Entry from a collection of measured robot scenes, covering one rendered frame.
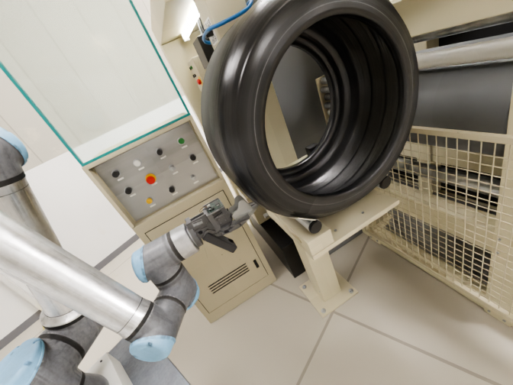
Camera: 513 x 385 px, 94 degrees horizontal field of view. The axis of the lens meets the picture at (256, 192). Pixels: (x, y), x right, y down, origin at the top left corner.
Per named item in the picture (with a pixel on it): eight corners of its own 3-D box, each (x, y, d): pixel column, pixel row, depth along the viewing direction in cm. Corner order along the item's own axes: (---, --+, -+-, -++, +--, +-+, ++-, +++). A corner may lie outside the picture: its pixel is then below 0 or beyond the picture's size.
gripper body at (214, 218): (226, 205, 64) (185, 228, 62) (239, 229, 68) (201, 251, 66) (219, 195, 71) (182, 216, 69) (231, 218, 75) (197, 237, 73)
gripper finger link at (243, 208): (256, 193, 67) (228, 209, 65) (264, 209, 70) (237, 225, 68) (253, 189, 70) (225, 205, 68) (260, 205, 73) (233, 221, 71)
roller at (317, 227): (275, 191, 104) (266, 197, 103) (270, 183, 102) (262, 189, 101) (324, 228, 74) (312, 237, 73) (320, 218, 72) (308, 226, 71)
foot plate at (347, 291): (298, 287, 163) (298, 285, 162) (330, 266, 168) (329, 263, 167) (323, 318, 140) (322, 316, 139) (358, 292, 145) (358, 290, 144)
